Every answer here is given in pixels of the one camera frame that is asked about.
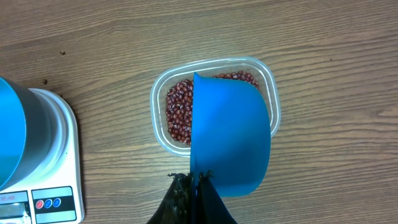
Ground blue plastic measuring scoop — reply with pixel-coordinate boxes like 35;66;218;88
190;73;271;223

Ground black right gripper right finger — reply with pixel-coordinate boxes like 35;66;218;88
196;170;237;224

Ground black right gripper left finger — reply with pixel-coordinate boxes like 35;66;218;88
147;173;192;224

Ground teal metal bowl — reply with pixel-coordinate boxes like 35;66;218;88
1;78;52;190

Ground white digital kitchen scale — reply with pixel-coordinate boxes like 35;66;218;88
1;88;85;224

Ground clear plastic food container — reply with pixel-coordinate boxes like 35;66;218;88
149;55;282;157

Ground red adzuki beans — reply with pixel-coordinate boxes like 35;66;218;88
164;70;260;146

